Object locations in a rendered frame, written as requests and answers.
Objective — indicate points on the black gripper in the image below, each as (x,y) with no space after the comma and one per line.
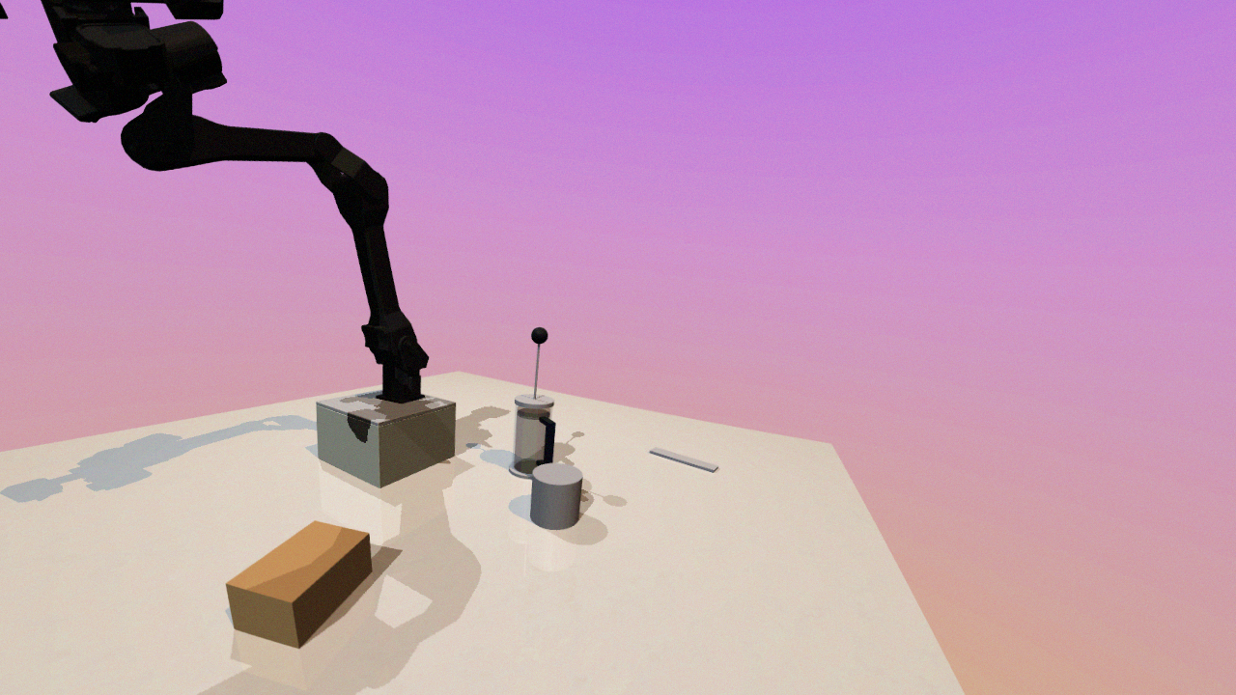
(113,11)

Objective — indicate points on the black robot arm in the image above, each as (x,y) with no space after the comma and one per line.
(114,67)

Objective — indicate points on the grey cylinder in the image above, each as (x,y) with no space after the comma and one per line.
(555,495)

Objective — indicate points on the glass french press with black knob plunger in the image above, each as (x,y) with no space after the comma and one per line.
(534,430)

